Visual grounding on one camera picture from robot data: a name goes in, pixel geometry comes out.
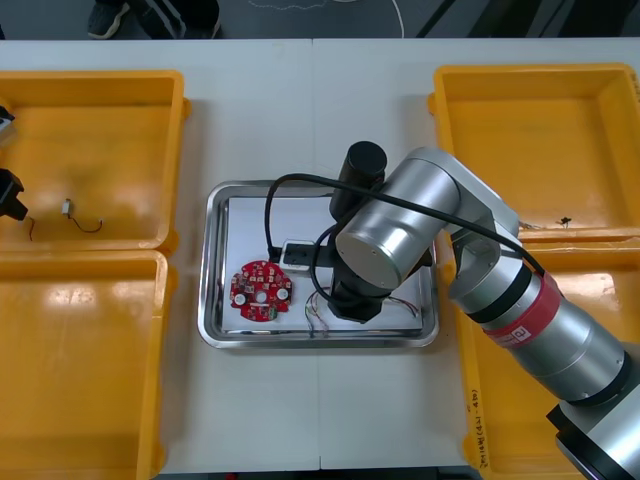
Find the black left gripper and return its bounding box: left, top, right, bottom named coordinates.
left=0, top=169, right=29, bottom=222

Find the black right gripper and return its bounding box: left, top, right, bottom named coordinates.
left=329, top=272, right=394, bottom=326

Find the small pale metal solenoid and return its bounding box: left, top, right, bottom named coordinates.
left=60, top=198, right=107, bottom=235

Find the red green-yellow wire harness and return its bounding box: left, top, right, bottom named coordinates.
left=303, top=289, right=422, bottom=339

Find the round red circuit board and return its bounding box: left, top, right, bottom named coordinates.
left=229, top=259, right=298, bottom=327

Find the blue-white twisted wire harness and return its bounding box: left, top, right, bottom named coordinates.
left=517, top=215, right=574, bottom=232

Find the yellow-orange plastic bin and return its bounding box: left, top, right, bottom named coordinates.
left=444, top=241, right=640, bottom=480
left=0, top=249, right=179, bottom=480
left=0, top=69, right=192, bottom=259
left=426, top=62, right=640, bottom=249

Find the white sheet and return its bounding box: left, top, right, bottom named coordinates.
left=221, top=194, right=425, bottom=334

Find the steel tray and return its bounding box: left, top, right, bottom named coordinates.
left=196, top=178, right=441, bottom=350

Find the person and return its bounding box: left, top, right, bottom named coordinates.
left=87, top=0, right=222, bottom=41

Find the white floor cable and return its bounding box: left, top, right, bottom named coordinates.
left=247, top=0, right=406, bottom=39

